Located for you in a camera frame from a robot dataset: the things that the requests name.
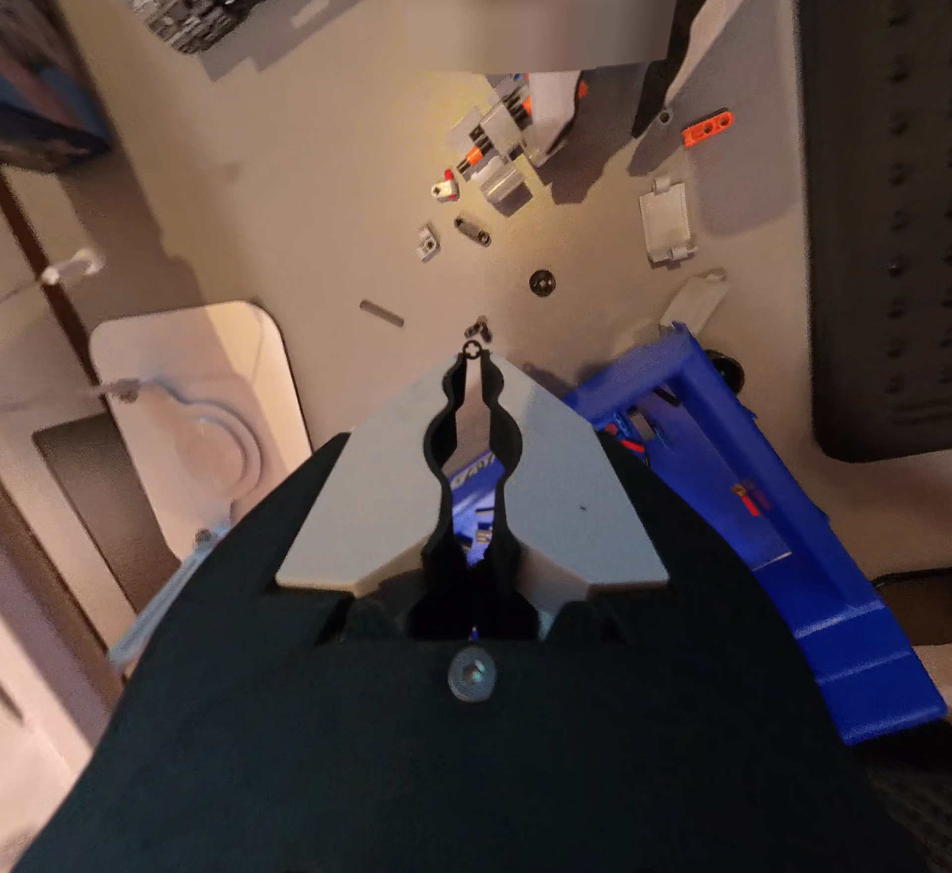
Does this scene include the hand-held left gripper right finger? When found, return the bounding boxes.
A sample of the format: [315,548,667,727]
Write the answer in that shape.
[478,354,669,641]

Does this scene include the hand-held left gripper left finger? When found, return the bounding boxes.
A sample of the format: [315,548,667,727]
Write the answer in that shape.
[275,356,477,641]

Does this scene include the grey orange brick assembly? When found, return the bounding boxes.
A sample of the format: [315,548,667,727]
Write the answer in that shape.
[445,72,536,214]

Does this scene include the blue plastic bin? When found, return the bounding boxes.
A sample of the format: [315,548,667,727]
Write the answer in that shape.
[446,323,949,746]

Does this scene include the orange small beam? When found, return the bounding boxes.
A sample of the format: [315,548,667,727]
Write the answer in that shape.
[680,111,736,149]

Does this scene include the grey hollow panel piece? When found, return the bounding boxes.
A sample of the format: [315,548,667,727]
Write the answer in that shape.
[638,176,700,266]

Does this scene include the black toy wheel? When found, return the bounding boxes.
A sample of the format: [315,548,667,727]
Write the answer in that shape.
[703,349,746,393]

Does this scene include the grey ridged panel piece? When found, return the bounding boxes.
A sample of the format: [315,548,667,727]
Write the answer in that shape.
[658,271,727,340]

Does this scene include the brown flat panel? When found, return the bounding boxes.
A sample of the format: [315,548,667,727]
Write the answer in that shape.
[33,415,183,614]

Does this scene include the white board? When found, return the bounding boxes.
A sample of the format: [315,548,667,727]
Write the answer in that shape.
[89,300,312,563]

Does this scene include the black foam mat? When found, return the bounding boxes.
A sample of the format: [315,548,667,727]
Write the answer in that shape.
[792,0,952,464]

